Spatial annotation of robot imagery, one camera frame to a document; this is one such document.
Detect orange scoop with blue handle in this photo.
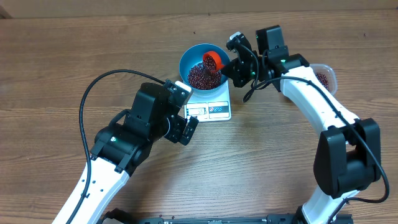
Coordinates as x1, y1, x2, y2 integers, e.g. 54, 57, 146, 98
202, 51, 224, 73

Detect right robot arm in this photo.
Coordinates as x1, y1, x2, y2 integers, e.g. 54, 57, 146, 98
222, 26, 387, 223

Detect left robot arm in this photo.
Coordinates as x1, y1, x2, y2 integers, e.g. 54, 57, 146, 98
54, 80, 198, 223

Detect white digital kitchen scale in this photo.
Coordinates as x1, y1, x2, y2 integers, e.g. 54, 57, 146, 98
184, 82, 232, 123

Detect red beans in bowl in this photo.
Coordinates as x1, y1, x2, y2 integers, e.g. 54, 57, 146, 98
187, 63, 222, 90

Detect blue metal bowl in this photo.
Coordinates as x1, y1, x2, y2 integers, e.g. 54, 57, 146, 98
179, 44, 230, 89

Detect clear plastic container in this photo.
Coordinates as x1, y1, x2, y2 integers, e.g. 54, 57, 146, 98
310, 63, 338, 95

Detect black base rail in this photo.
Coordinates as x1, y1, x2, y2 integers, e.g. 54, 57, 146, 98
99, 205, 354, 224

